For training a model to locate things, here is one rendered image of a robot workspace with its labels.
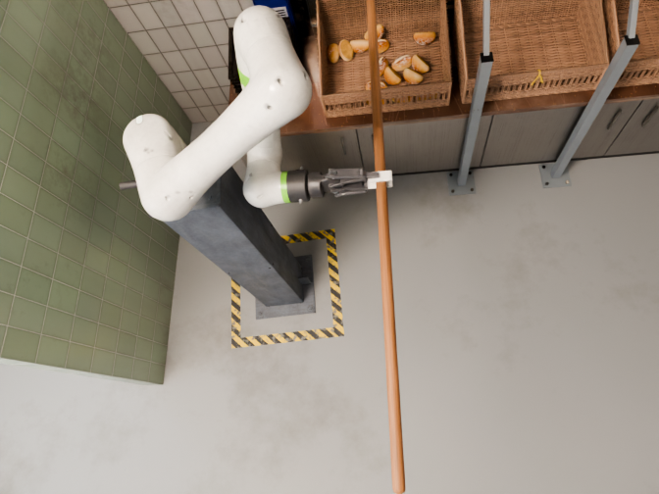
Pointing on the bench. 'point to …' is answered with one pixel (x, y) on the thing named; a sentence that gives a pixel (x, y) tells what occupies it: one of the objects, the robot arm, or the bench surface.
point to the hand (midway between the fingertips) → (380, 179)
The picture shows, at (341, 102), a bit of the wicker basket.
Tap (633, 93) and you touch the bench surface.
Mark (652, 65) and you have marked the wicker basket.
